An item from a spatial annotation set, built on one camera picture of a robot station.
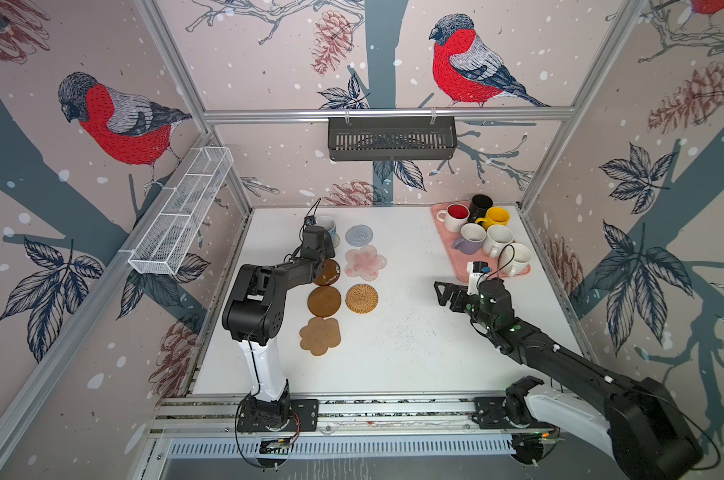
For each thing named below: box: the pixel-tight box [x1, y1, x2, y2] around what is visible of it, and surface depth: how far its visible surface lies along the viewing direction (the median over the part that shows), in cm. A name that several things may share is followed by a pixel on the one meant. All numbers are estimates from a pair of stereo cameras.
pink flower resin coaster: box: [344, 245, 387, 281], surface depth 106 cm
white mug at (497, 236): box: [482, 224, 514, 259], surface depth 104 cm
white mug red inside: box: [436, 203, 470, 233], surface depth 112 cm
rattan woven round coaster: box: [345, 283, 379, 314], surface depth 97 cm
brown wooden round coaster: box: [307, 286, 342, 317], surface depth 95 cm
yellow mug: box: [475, 206, 511, 230], surface depth 109 cm
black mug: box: [468, 194, 493, 223], surface depth 113 cm
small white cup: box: [453, 223, 487, 255], surface depth 106 cm
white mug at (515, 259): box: [499, 243, 532, 277], surface depth 95 cm
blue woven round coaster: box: [345, 224, 373, 247], surface depth 113 cm
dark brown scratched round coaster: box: [313, 258, 341, 286], surface depth 102 cm
